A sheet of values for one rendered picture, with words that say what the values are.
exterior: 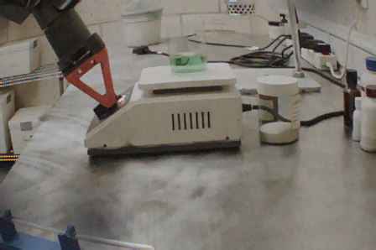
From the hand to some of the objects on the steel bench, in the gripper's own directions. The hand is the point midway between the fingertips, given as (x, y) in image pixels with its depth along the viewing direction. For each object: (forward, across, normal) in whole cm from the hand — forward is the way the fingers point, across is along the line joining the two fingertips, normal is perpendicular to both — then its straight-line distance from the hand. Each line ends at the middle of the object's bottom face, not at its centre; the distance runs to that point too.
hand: (108, 100), depth 74 cm
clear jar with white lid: (+16, +5, +15) cm, 23 cm away
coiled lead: (+18, -60, +31) cm, 70 cm away
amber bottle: (+23, +5, +27) cm, 36 cm away
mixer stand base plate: (+16, -32, +23) cm, 43 cm away
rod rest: (+3, +30, -15) cm, 34 cm away
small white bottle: (+23, +11, +24) cm, 35 cm away
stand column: (+22, -29, +34) cm, 50 cm away
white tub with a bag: (+6, -106, +20) cm, 108 cm away
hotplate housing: (+9, -2, +4) cm, 10 cm away
